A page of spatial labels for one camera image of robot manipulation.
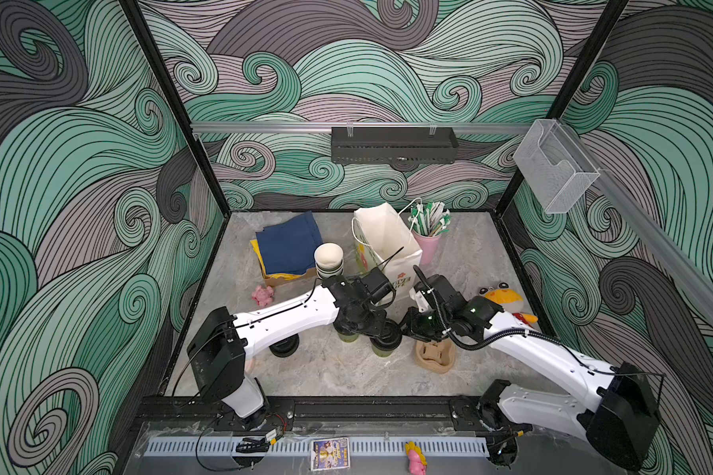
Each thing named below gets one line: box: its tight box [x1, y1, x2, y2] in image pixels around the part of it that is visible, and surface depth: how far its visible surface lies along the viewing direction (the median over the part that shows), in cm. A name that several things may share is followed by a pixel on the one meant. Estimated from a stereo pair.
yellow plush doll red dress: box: [479, 282, 539, 329], surface depth 88 cm
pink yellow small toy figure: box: [405, 441, 428, 475], surface depth 66 cm
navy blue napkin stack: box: [255, 210, 323, 276], surface depth 106 cm
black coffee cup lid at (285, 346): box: [268, 333, 301, 358], surface depth 85 cm
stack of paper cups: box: [313, 241, 345, 280], surface depth 89 cm
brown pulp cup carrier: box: [414, 338, 457, 375], surface depth 79 cm
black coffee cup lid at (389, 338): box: [369, 322, 404, 352], surface depth 76 cm
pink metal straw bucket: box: [411, 229, 442, 266], surface depth 97 cm
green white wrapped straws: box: [407, 201, 452, 237], surface depth 97 cm
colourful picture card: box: [309, 437, 351, 472], surface depth 68 cm
